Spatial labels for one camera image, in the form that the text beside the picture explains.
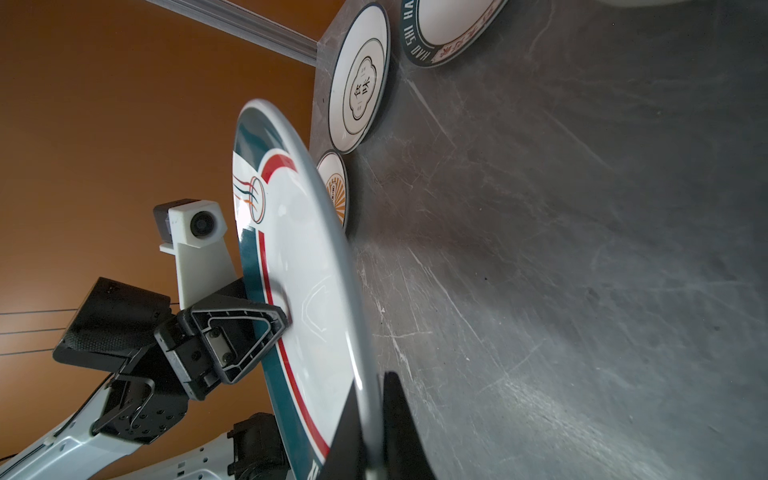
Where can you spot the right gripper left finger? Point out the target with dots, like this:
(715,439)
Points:
(346,459)

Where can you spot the left aluminium corner post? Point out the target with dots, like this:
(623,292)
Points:
(239,22)

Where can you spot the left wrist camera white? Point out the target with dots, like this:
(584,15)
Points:
(193,232)

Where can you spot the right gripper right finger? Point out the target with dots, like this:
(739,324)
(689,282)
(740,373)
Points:
(404,453)

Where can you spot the plate with orange sunburst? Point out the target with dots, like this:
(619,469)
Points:
(333,173)

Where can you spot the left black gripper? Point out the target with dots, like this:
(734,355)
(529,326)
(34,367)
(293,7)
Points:
(157,361)

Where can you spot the small green rim text plate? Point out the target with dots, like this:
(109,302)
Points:
(434,32)

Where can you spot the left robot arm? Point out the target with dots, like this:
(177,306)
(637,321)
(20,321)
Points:
(69,451)

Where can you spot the white plate brown flower outline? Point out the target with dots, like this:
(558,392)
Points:
(359,77)

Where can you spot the green red rim plate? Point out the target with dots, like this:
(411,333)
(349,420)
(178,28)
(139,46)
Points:
(295,255)

